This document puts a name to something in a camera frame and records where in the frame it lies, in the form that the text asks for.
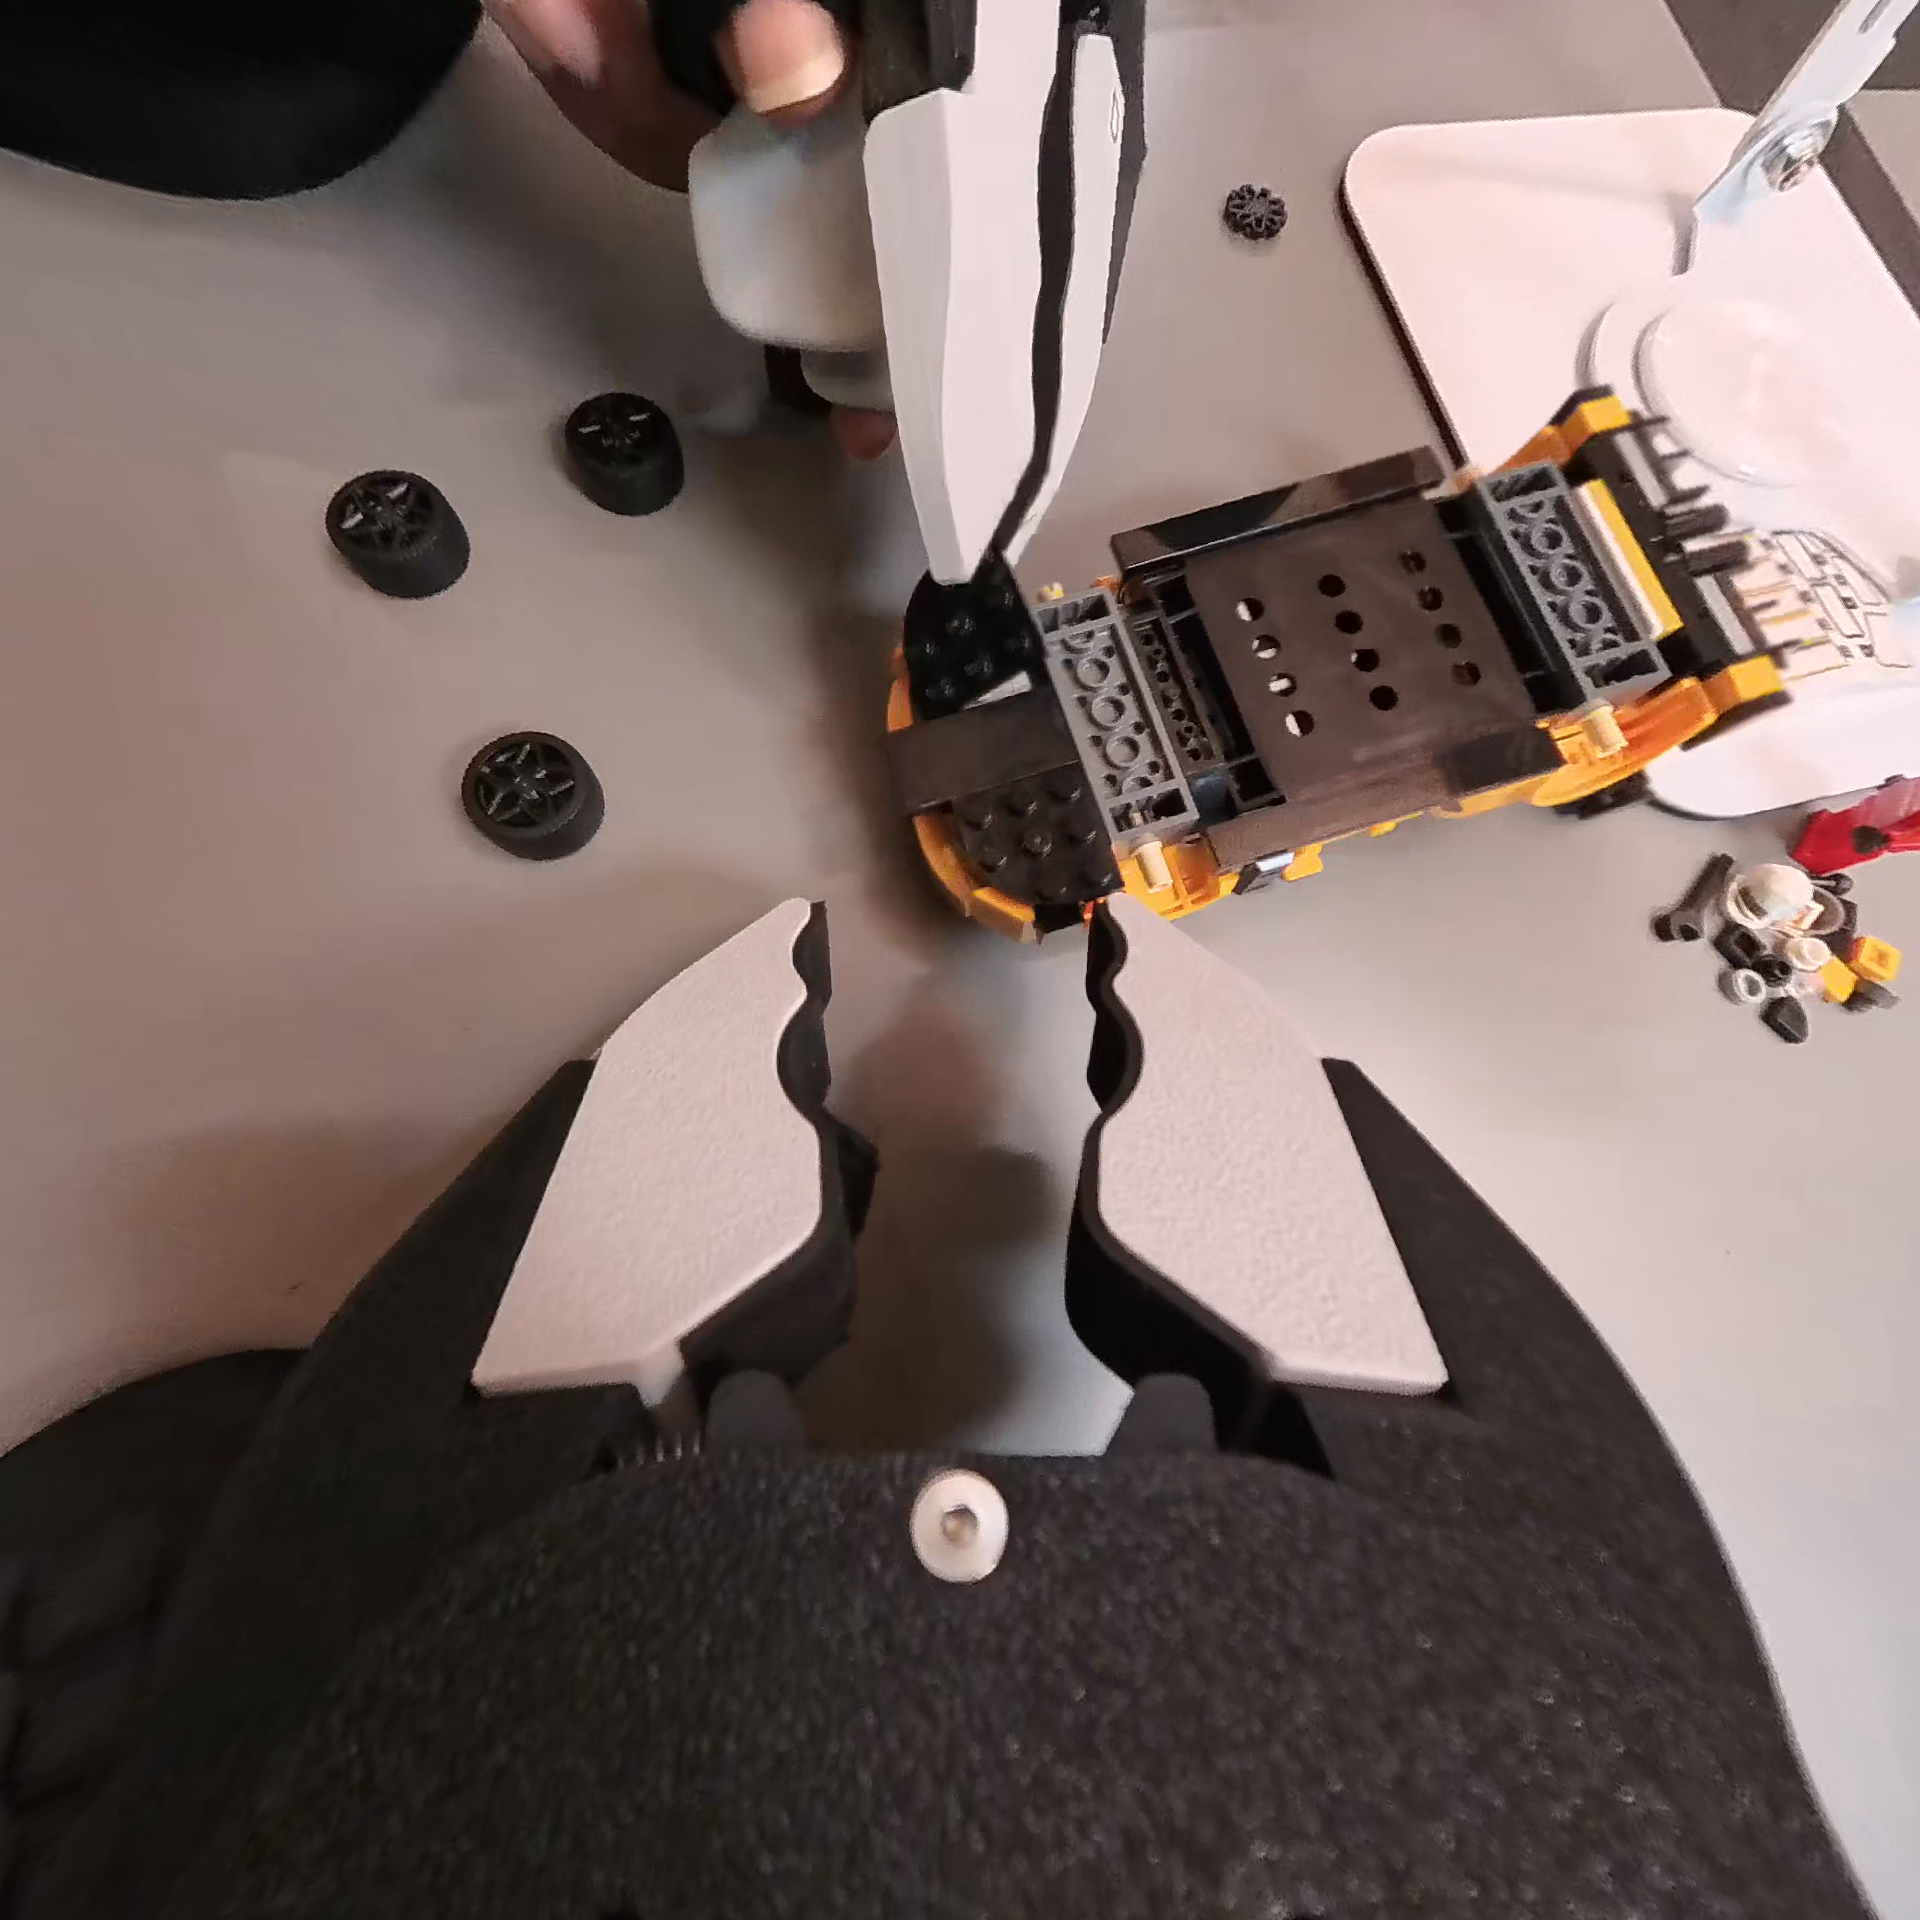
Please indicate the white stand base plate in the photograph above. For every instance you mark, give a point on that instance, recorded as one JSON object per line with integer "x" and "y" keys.
{"x": 1499, "y": 224}

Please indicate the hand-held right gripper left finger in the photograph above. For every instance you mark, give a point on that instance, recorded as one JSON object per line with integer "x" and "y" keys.
{"x": 675, "y": 1170}

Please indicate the pile of small lego parts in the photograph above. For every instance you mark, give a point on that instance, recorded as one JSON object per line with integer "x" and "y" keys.
{"x": 1785, "y": 944}

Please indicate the black lego gear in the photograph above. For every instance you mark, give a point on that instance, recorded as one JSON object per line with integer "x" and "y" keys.
{"x": 1256, "y": 211}

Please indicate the black quarter-round lego plate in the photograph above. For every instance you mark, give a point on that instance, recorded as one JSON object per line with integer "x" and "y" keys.
{"x": 967, "y": 644}
{"x": 1037, "y": 839}

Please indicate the person's left hand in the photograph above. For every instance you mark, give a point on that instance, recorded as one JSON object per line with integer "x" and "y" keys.
{"x": 599, "y": 76}

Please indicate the black mesh chair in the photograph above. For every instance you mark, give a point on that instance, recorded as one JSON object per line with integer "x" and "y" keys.
{"x": 75, "y": 1651}

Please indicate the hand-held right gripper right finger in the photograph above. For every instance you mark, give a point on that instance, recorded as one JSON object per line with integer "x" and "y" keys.
{"x": 1259, "y": 1201}

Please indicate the orange lego car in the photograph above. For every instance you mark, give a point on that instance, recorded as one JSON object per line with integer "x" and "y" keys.
{"x": 1349, "y": 644}

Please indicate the lego sticker sheet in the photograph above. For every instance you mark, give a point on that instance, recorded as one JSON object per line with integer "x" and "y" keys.
{"x": 1846, "y": 600}

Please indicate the red lego piece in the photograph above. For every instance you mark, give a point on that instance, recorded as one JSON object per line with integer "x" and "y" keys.
{"x": 1861, "y": 839}

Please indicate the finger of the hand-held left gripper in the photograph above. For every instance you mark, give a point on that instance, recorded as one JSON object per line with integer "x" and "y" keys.
{"x": 1095, "y": 224}
{"x": 961, "y": 299}

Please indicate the person's left forearm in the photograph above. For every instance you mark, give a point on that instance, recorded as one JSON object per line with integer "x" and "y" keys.
{"x": 225, "y": 89}

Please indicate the black lego wheel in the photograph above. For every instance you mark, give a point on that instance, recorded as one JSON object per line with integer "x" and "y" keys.
{"x": 534, "y": 795}
{"x": 623, "y": 453}
{"x": 399, "y": 533}

